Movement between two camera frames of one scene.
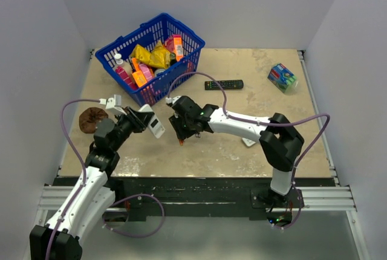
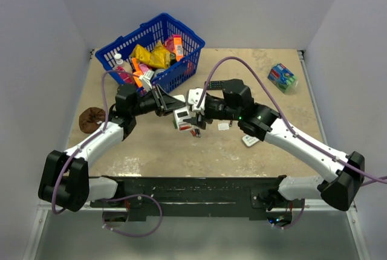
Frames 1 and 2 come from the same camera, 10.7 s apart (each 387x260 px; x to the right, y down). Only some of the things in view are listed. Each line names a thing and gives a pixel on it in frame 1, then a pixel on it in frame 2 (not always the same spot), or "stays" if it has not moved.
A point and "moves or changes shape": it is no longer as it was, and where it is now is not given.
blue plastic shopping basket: x=152 y=59 stays
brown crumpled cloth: x=89 y=117 stays
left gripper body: x=126 y=125 to x=149 y=103
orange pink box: x=174 y=44 stays
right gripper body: x=188 y=121 to x=218 y=109
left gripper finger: x=142 y=118 to x=167 y=101
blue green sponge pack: x=282 y=77 stays
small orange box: x=139 y=78 stays
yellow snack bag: x=158 y=55 stays
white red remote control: x=154 y=124 moves or changes shape
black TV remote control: x=224 y=84 stays
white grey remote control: x=248 y=142 stays
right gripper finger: x=181 y=130 to x=199 y=120
